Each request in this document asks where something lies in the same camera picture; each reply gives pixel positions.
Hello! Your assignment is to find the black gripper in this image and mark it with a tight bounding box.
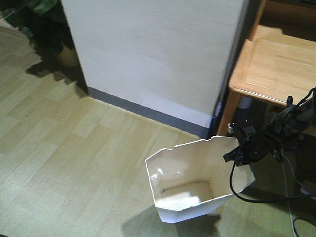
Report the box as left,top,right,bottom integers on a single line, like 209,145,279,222
223,133,280,166

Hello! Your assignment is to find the white plastic trash bin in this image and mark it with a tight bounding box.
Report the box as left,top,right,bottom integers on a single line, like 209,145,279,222
145,136,255,224

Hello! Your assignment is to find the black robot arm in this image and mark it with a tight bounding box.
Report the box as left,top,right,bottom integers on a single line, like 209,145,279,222
223,88,316,166

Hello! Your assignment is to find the wooden desk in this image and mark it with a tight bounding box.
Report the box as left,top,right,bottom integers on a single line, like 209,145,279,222
217,0,316,136

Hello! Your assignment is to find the green potted plant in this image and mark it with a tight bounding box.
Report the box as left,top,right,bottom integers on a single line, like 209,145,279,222
0,0,79,67

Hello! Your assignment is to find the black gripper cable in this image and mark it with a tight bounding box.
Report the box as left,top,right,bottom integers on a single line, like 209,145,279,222
229,160,316,204

